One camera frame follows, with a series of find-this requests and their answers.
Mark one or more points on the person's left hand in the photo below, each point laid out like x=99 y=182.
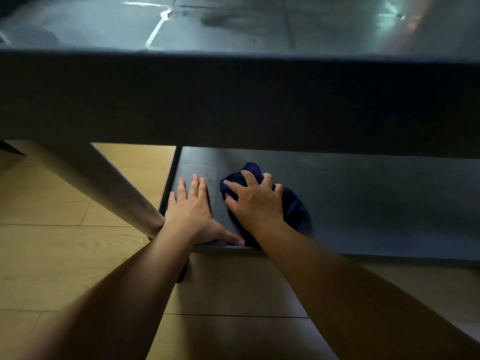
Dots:
x=191 y=217

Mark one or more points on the person's right hand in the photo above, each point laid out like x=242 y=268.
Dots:
x=258 y=206

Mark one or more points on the dark blue cloth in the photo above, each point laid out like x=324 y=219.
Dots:
x=294 y=206

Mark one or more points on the grey layered cart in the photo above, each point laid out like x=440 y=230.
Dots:
x=262 y=101

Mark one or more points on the person's right forearm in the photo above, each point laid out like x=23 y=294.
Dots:
x=367 y=303

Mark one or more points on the person's left forearm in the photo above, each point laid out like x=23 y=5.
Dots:
x=120 y=299

